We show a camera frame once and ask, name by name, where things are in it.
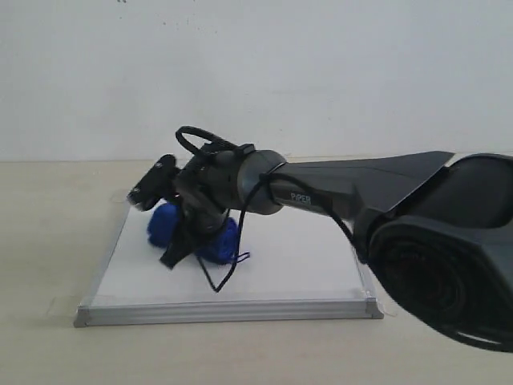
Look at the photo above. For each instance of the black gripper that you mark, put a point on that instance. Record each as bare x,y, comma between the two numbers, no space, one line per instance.
208,188

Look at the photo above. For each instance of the blue cloth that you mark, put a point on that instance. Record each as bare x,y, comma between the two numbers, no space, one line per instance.
166,218

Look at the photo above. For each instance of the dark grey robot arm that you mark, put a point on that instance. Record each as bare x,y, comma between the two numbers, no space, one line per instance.
435,231

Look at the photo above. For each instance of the white board with aluminium frame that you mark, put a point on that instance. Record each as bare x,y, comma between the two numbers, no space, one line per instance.
300,266

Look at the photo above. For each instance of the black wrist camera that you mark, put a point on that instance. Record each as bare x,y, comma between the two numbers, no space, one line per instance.
156,185

